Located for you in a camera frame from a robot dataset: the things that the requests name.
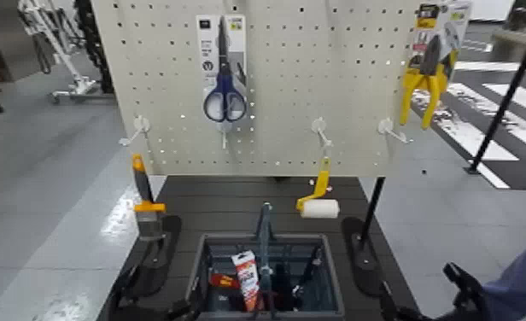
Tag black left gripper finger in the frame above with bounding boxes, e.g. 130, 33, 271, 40
111, 264, 140, 312
168, 298, 198, 321

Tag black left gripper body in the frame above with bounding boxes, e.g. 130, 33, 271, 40
109, 306, 180, 321

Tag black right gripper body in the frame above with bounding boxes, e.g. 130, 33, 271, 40
396, 305, 464, 321

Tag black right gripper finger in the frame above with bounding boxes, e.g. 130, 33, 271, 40
378, 281, 401, 321

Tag red tool in crate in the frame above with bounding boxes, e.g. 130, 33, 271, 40
208, 272, 242, 290

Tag gray plastic crate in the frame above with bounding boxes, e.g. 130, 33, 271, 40
184, 232, 347, 321

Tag black tool in crate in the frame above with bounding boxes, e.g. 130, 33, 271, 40
290, 246, 325, 301

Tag white orange tube package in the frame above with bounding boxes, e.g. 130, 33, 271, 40
231, 250, 263, 313

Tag right robot arm blue sleeve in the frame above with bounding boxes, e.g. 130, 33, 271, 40
482, 223, 526, 321

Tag black pegboard stand pole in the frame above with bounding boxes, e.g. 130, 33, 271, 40
359, 177, 387, 248

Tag blue scissors in packaging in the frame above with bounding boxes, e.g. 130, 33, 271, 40
196, 14, 248, 125

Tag yellow pliers in packaging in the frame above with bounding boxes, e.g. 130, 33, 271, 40
399, 0, 474, 131

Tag black tripod pole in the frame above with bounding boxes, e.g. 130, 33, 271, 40
464, 8, 526, 176

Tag beige perforated pegboard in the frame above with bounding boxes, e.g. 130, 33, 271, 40
90, 0, 426, 178

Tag white wheeled equipment stand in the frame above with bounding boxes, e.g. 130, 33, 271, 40
17, 0, 113, 106

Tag gray concrete bench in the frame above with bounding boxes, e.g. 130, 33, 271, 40
490, 27, 526, 64

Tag gray crate carry handle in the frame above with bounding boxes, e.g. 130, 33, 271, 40
254, 201, 278, 317

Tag yellow handled paint roller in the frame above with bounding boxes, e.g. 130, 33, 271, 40
295, 156, 342, 220

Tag black cable chain column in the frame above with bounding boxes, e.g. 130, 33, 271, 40
73, 0, 114, 95

